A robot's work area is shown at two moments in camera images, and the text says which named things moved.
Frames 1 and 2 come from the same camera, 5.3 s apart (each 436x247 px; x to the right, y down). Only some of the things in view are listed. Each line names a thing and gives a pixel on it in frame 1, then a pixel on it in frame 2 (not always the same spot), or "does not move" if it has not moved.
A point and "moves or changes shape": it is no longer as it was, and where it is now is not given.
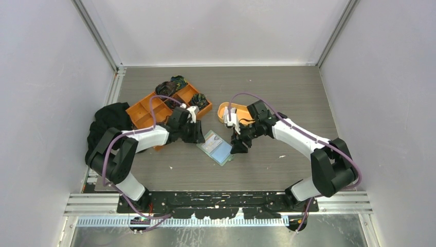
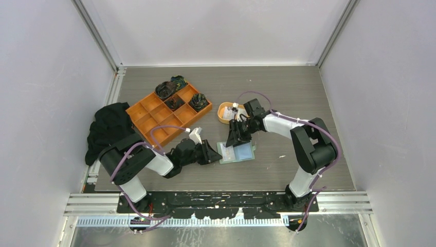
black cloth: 114,115 does not move
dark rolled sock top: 180,81 does not move
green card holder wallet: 217,147 moves or changes shape
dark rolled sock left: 166,88 does not move
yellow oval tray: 243,113 does not move
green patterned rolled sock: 199,100 does not move
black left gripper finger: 199,137 → 210,155
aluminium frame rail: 107,204 does not move
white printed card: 211,142 → 228,152
